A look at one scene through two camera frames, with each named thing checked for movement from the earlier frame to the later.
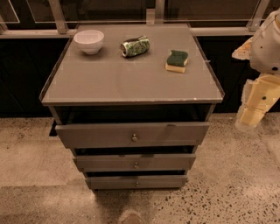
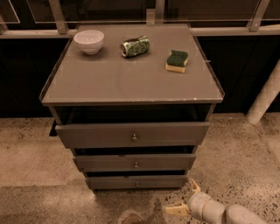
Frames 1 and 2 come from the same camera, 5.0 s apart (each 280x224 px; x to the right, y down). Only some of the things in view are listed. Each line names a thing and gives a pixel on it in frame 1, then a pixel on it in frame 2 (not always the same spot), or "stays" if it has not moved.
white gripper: x=266 y=53 -> x=197 y=201
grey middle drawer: x=143 y=163 stays
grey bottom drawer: x=136 y=182 stays
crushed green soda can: x=131 y=47 stays
